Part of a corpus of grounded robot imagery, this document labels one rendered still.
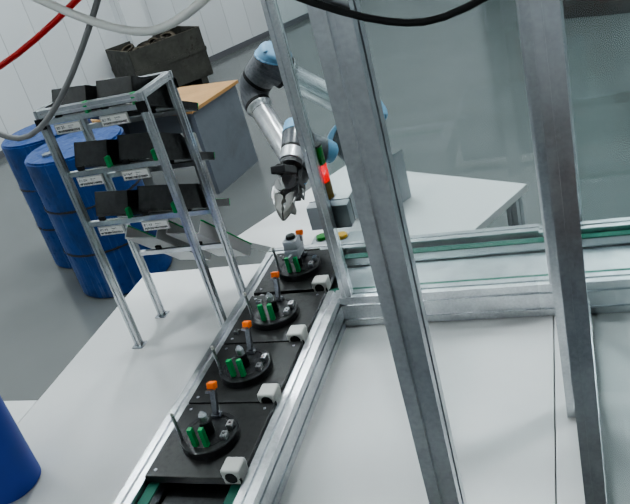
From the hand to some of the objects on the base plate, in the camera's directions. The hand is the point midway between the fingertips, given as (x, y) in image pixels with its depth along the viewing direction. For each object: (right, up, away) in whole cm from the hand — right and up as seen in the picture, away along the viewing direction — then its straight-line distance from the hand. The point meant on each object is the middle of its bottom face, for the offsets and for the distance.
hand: (282, 215), depth 223 cm
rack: (-29, -35, +16) cm, 49 cm away
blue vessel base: (-69, -71, -31) cm, 104 cm away
